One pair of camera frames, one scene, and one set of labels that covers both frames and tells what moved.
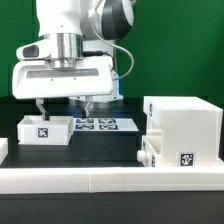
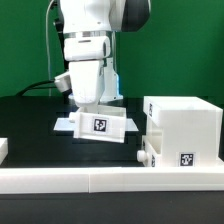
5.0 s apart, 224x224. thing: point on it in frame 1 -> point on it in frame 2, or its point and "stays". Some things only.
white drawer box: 35,130 -> 100,123
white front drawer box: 151,153 stays
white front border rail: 109,179 stays
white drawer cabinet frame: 192,130 stays
